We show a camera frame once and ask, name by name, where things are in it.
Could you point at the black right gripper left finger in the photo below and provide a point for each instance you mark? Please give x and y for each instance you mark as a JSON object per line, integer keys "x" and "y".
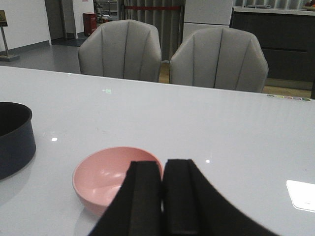
{"x": 136, "y": 208}

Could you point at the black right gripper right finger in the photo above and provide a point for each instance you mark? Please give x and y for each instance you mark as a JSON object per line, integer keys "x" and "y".
{"x": 194, "y": 207}

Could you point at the pink bowl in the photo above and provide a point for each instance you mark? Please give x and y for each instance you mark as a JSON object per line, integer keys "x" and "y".
{"x": 97, "y": 179}

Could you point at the dark blue saucepan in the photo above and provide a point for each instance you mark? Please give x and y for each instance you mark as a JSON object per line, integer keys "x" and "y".
{"x": 17, "y": 144}

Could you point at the right grey upholstered chair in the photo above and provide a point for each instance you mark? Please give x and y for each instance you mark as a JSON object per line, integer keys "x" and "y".
{"x": 220, "y": 58}

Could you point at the grey upholstered chair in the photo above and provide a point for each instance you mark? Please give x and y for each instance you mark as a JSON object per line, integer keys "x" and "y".
{"x": 124, "y": 49}
{"x": 220, "y": 58}

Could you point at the left grey upholstered chair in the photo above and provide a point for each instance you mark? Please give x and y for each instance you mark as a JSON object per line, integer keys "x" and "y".
{"x": 124, "y": 49}

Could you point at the white refrigerator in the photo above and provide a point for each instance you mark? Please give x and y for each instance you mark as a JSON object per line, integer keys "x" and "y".
{"x": 200, "y": 14}

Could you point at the dark kitchen counter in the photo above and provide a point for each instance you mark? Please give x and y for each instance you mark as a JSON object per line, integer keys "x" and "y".
{"x": 287, "y": 38}

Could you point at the red trash bin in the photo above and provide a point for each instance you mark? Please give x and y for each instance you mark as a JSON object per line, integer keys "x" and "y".
{"x": 89, "y": 22}

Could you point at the sign stand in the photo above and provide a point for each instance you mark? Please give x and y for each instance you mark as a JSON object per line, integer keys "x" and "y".
{"x": 7, "y": 56}

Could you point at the fruit plate on counter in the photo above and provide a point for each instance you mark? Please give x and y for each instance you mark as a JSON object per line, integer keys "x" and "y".
{"x": 309, "y": 5}

